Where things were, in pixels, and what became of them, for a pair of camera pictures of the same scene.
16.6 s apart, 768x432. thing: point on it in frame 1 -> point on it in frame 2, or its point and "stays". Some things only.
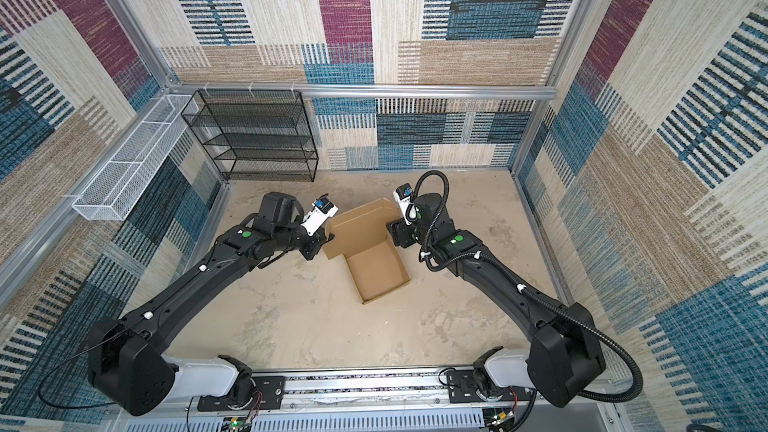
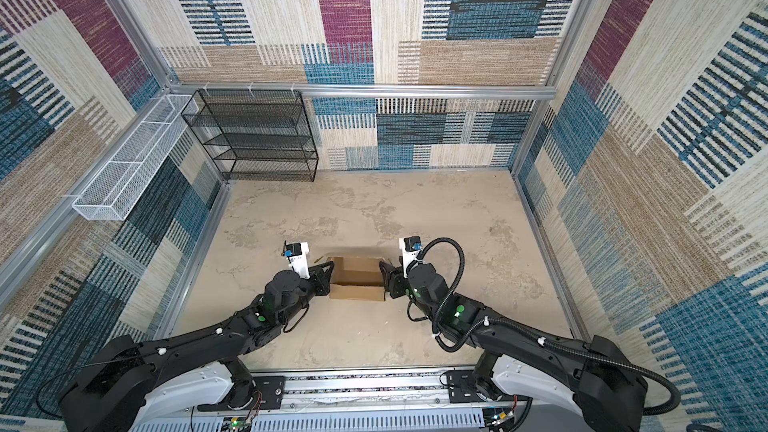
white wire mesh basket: [113, 193] stays
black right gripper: [398, 231] -> [393, 279]
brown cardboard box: [373, 257] -> [357, 278]
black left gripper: [317, 240] -> [321, 282]
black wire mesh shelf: [259, 135] stays
